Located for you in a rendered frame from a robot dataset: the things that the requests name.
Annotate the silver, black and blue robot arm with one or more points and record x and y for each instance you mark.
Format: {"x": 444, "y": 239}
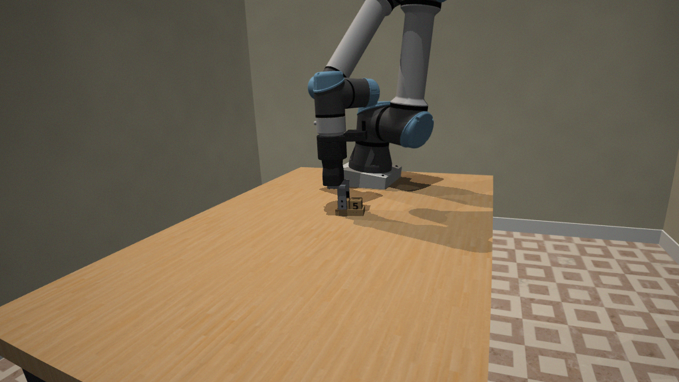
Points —
{"x": 407, "y": 123}

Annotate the tan wooden tray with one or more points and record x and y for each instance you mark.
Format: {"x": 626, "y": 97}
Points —
{"x": 350, "y": 212}

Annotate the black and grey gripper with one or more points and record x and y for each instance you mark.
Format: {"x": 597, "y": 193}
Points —
{"x": 331, "y": 146}

